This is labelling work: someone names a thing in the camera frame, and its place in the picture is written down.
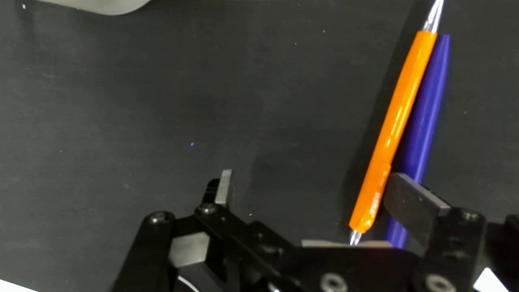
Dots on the orange pen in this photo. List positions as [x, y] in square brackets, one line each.
[394, 123]

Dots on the blue pen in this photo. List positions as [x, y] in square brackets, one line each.
[426, 113]

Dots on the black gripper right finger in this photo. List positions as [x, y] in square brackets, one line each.
[447, 243]

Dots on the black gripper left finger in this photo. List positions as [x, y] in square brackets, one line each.
[215, 253]

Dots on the white mug yellow inside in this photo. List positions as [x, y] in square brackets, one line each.
[97, 5]

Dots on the black mat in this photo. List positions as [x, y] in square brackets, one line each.
[162, 97]

